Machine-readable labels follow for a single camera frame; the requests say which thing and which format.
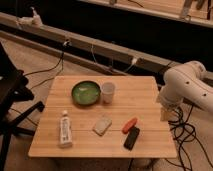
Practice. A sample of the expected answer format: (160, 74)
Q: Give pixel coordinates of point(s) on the black eraser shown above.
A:
(131, 138)

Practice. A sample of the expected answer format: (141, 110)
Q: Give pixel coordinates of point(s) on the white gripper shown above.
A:
(166, 114)

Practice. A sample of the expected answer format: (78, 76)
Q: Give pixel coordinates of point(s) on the grey metal rail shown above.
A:
(158, 43)

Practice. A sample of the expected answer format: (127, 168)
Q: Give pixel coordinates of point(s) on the white sponge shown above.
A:
(102, 125)

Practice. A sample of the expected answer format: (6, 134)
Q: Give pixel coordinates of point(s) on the white object on rail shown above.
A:
(34, 20)

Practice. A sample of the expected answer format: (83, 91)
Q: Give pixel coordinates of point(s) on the white plastic cup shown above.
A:
(107, 91)

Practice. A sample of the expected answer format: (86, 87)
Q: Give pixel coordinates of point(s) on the white tube with cap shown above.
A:
(65, 130)

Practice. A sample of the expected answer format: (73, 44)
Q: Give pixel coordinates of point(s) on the green bowl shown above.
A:
(85, 93)

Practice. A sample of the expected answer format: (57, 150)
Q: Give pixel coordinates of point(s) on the orange marker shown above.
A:
(129, 125)

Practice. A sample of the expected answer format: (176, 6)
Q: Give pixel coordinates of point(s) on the black office chair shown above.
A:
(12, 89)

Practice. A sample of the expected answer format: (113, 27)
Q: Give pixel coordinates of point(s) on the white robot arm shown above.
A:
(185, 81)

